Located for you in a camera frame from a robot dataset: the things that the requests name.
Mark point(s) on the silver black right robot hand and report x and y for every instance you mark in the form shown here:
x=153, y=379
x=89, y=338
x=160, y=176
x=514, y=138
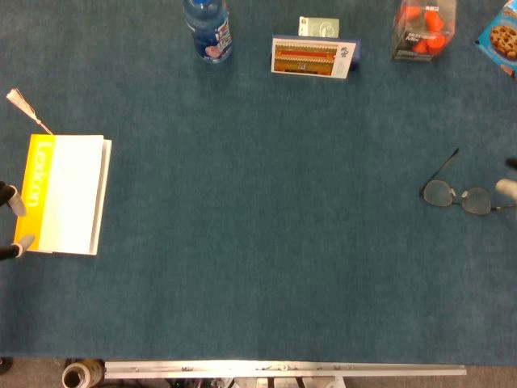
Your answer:
x=507, y=188

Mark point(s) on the blue cookie box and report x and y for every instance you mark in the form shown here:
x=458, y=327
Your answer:
x=501, y=40

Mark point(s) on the pale green card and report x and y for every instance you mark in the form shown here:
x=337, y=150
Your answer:
x=319, y=27

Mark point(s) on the aluminium profile rail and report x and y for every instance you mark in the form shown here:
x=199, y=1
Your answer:
x=282, y=368

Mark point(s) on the beige tassel bookmark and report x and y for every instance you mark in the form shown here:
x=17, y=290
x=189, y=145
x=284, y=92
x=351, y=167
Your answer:
x=18, y=99

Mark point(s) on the clear box with red cups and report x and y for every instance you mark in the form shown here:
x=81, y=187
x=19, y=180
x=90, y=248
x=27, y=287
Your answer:
x=422, y=32

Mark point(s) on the black eyeglasses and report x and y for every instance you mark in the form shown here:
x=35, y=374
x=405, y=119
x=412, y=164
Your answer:
x=438, y=193

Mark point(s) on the black grey-tipped left robot hand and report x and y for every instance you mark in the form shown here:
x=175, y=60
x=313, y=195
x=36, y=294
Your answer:
x=8, y=194

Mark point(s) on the small black floor object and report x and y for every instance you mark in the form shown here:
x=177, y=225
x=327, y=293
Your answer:
x=5, y=365

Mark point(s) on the blue plastic drink bottle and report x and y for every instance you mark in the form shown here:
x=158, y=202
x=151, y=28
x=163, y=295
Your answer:
x=208, y=32

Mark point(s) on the yellow and white book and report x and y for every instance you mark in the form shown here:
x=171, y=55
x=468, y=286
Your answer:
x=68, y=194

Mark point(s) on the brown tape roll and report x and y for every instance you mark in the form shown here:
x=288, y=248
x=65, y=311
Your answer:
x=81, y=374

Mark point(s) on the teal felt tablecloth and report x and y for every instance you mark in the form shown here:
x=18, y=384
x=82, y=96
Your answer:
x=258, y=202

